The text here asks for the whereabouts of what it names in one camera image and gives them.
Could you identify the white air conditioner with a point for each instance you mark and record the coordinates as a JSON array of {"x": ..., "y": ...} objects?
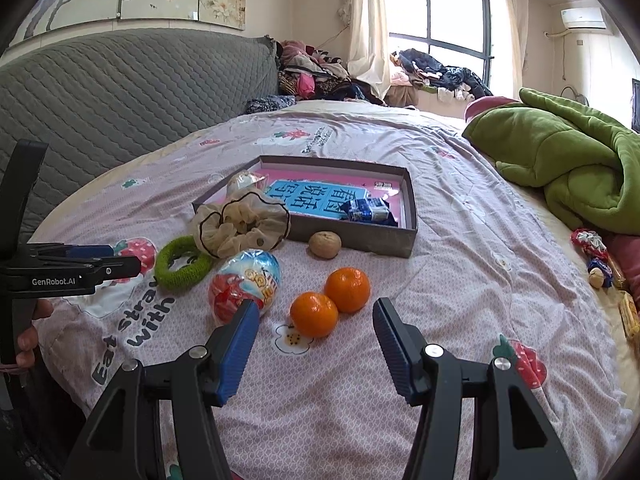
[{"x": 585, "y": 19}]

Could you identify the large foil-wrapped toy egg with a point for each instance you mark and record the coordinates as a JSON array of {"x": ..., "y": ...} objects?
[{"x": 245, "y": 280}]

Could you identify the green blanket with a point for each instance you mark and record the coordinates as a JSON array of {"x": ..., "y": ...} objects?
[{"x": 565, "y": 160}]

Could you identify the pile of mixed clothes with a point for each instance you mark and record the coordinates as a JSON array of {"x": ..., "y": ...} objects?
[{"x": 320, "y": 72}]

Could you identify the black-framed window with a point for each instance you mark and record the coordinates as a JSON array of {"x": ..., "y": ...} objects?
[{"x": 450, "y": 15}]

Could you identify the orange tangerine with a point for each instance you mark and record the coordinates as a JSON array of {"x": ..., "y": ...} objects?
[
  {"x": 314, "y": 314},
  {"x": 347, "y": 290}
]

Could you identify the blue snack packet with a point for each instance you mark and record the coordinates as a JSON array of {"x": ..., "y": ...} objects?
[{"x": 367, "y": 209}]

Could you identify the green scrunchie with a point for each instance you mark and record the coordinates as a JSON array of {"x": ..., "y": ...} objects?
[{"x": 167, "y": 275}]

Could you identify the cream curtain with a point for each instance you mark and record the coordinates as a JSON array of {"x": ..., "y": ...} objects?
[
  {"x": 512, "y": 35},
  {"x": 367, "y": 25}
]

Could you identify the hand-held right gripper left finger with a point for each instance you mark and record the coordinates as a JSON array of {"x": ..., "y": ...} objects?
[{"x": 240, "y": 355}]

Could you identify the small beige nut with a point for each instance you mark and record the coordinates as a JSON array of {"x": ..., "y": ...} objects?
[{"x": 596, "y": 278}]

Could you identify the blue wrapped candy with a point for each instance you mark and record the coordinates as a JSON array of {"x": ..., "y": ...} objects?
[{"x": 602, "y": 266}]

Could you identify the white standing fan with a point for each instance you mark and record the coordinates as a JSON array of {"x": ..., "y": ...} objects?
[{"x": 572, "y": 94}]

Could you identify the person's left hand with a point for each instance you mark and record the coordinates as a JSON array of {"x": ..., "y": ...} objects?
[{"x": 27, "y": 345}]

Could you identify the grey quilted headboard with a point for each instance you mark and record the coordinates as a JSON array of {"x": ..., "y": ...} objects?
[{"x": 125, "y": 95}]

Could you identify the printed pink bed sheet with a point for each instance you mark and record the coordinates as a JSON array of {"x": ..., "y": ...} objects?
[{"x": 475, "y": 270}]

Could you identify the brown walnut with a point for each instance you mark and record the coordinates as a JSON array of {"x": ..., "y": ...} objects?
[{"x": 325, "y": 245}]

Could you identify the pink quilt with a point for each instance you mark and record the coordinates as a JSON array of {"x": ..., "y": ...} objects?
[{"x": 487, "y": 106}]

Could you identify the pile of dark clothes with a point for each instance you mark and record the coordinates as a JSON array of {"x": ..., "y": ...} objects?
[{"x": 440, "y": 72}]

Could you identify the yellow snack packet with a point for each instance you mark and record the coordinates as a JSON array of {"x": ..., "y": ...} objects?
[{"x": 629, "y": 317}]

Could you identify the red and white wrapped candy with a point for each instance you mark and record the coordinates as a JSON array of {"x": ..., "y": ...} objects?
[{"x": 589, "y": 242}]

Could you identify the blue book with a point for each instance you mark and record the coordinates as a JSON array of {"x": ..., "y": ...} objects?
[{"x": 310, "y": 197}]

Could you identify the cream scrunchie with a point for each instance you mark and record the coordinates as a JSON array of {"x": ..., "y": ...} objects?
[{"x": 235, "y": 225}]

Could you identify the small foil-wrapped toy egg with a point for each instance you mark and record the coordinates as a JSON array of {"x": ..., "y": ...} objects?
[{"x": 245, "y": 182}]

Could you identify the shallow grey cardboard box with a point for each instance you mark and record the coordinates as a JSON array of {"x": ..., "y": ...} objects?
[{"x": 350, "y": 237}]

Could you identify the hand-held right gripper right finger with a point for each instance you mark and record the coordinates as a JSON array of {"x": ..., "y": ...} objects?
[{"x": 395, "y": 355}]

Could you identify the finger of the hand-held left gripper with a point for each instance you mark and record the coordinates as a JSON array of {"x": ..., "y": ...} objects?
[
  {"x": 92, "y": 251},
  {"x": 120, "y": 266}
]

